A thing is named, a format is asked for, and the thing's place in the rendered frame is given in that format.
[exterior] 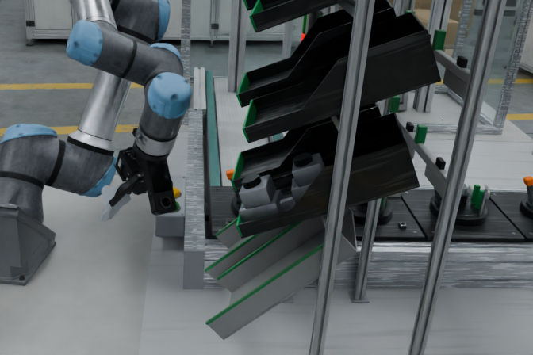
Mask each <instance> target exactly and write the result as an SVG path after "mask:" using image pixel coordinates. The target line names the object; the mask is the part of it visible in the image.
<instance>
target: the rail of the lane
mask: <svg viewBox="0 0 533 355"><path fill-rule="evenodd" d="M205 221H209V203H205V205H204V164H203V123H202V109H197V111H196V110H194V109H190V112H189V134H188V155H187V176H186V218H185V239H184V266H183V289H204V272H205Z"/></svg>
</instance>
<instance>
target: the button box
mask: <svg viewBox="0 0 533 355"><path fill-rule="evenodd" d="M171 180H172V182H173V187H175V188H178V189H179V190H180V195H179V196H178V197H175V201H177V202H178V203H179V210H177V211H175V212H170V213H167V214H162V215H158V216H155V236H156V237H184V236H185V218H186V177H171Z"/></svg>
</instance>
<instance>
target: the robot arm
mask: <svg viewBox="0 0 533 355"><path fill-rule="evenodd" d="M69 2H70V4H71V7H72V8H73V9H74V10H75V16H76V21H77V22H76V23H75V25H74V27H73V29H72V30H71V34H70V36H69V39H68V42H67V49H66V52H67V55H68V57H70V58H71V59H74V60H76V61H78V62H80V63H81V64H83V65H85V66H90V67H94V68H96V69H98V74H97V77H96V79H95V81H94V85H93V88H92V90H91V92H90V96H89V99H88V102H87V103H86V108H85V110H84V113H83V115H82V119H81V121H80V124H79V127H78V130H76V131H75V132H72V133H71V134H69V136H68V137H67V141H66V142H65V141H62V140H60V139H57V138H58V135H57V132H56V131H55V130H54V129H51V128H49V127H46V126H44V125H39V124H15V125H12V126H10V127H9V128H7V129H6V131H5V134H4V136H3V139H2V142H1V143H0V204H14V205H17V206H18V207H20V208H21V209H23V210H24V211H25V212H27V213H28V214H30V215H31V216H32V217H34V218H35V219H37V220H38V221H39V222H41V223H43V221H44V211H43V201H42V192H43V189H44V186H45V185H46V186H49V187H52V188H55V189H61V190H64V191H67V192H70V193H76V194H78V195H79V196H86V197H99V196H100V195H102V198H103V202H104V205H105V207H104V210H103V212H102V215H101V221H104V220H108V219H112V217H113V215H114V214H115V213H117V212H118V211H119V209H120V208H121V207H122V206H123V205H125V204H127V203H128V202H129V201H130V200H131V198H130V194H131V193H134V194H137V195H140V194H142V193H148V198H149V202H150V206H151V213H152V214H153V215H156V216H158V215H162V214H167V213H170V212H174V211H175V210H176V209H177V205H176V201H175V198H174V190H173V182H172V180H171V176H170V171H169V167H168V164H167V157H168V156H169V154H170V152H171V151H172V149H173V146H174V143H175V140H176V139H177V136H178V132H179V129H180V127H181V125H182V121H183V119H184V116H185V114H186V111H187V110H188V108H189V106H190V98H191V95H192V88H191V86H190V84H189V83H188V82H187V80H186V79H184V78H183V65H182V59H181V56H180V54H179V52H178V50H177V49H176V48H175V47H174V46H172V45H171V44H167V43H156V44H153V42H159V41H161V40H162V38H163V36H164V33H165V32H166V31H167V26H168V23H169V19H170V13H171V8H170V3H169V0H69ZM133 82H134V83H136V84H139V85H142V86H144V96H145V102H144V110H143V112H142V115H141V118H140V123H139V126H138V128H134V129H133V131H132V133H133V135H134V137H135V141H134V144H133V147H128V148H127V149H124V150H120V151H119V155H118V157H117V158H116V157H115V156H114V155H113V153H114V151H115V149H114V147H113V145H112V138H113V135H114V132H115V130H116V127H117V123H118V121H119V119H120V116H121V113H122V110H123V108H124V105H125V101H126V99H127V96H128V92H129V90H130V88H131V85H132V83H133ZM126 151H127V152H126ZM120 159H121V166H120V167H119V166H118V163H119V160H120ZM116 171H117V172H118V173H119V176H120V177H121V180H122V181H126V182H125V183H123V184H122V183H121V184H119V185H118V186H117V187H116V188H112V187H110V186H109V185H110V183H111V181H112V180H113V177H114V175H115V173H116Z"/></svg>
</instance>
